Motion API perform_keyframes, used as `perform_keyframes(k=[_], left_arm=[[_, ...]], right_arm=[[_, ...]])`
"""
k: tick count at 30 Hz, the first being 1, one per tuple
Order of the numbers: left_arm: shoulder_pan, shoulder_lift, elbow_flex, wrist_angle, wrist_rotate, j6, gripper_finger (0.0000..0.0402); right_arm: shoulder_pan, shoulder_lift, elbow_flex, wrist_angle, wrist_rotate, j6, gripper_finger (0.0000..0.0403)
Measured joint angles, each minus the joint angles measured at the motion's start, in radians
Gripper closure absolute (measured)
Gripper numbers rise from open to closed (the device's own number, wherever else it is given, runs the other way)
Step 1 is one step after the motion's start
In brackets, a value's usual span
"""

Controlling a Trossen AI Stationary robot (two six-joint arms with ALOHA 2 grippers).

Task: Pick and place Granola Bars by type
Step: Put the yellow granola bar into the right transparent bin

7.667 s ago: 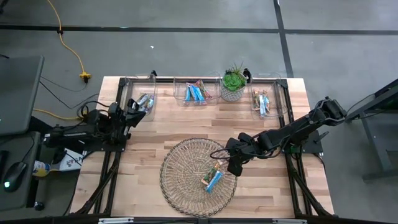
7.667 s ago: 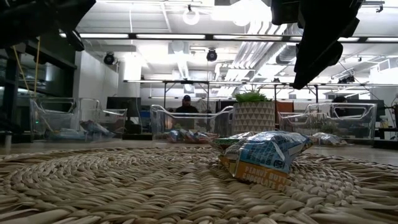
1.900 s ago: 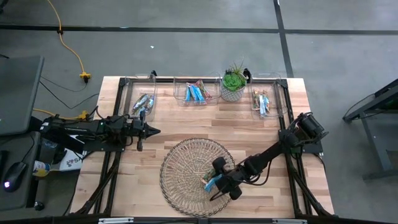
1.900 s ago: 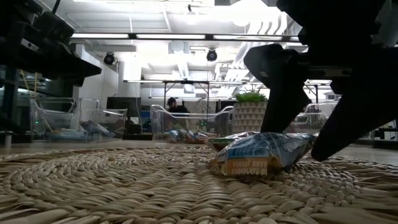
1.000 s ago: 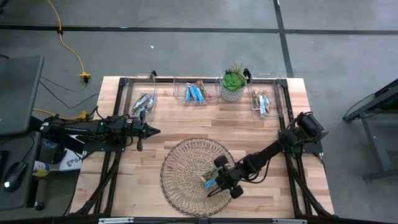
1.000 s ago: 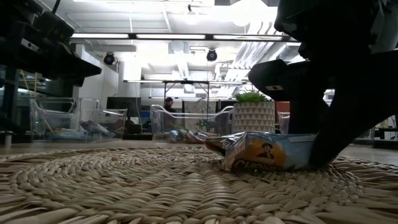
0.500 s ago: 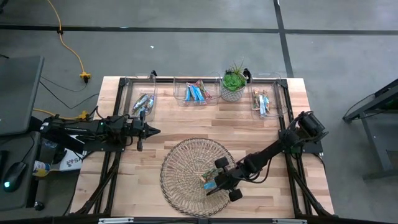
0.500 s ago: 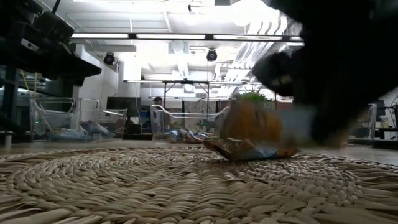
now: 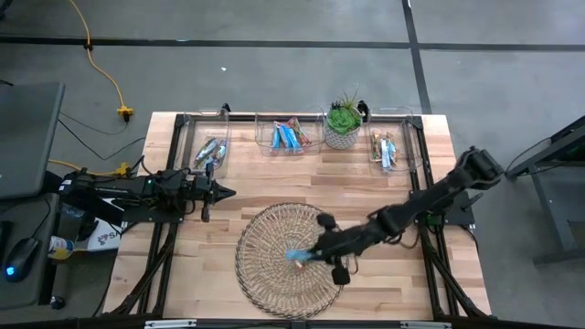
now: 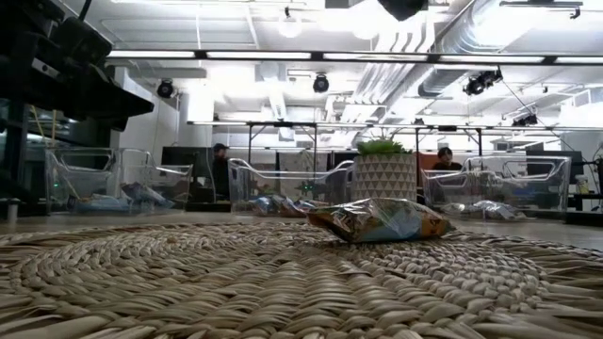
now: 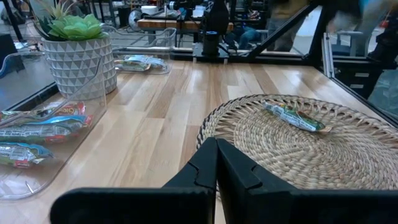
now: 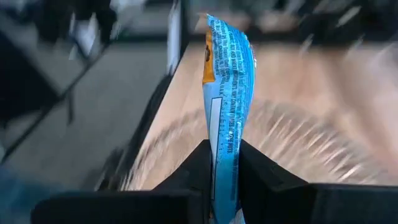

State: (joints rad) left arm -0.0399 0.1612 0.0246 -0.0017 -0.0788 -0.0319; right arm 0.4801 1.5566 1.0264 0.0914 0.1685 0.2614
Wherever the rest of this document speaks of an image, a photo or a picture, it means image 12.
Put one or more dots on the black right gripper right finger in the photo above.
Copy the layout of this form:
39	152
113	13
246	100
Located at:
311	205

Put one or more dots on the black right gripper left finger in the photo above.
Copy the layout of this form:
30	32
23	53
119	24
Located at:
124	207

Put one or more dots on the blue orange granola bar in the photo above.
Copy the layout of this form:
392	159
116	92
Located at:
228	93

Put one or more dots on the round woven placemat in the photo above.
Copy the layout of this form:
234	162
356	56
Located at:
295	140

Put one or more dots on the aluminium extrusion bracket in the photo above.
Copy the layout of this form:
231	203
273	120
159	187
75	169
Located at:
174	37

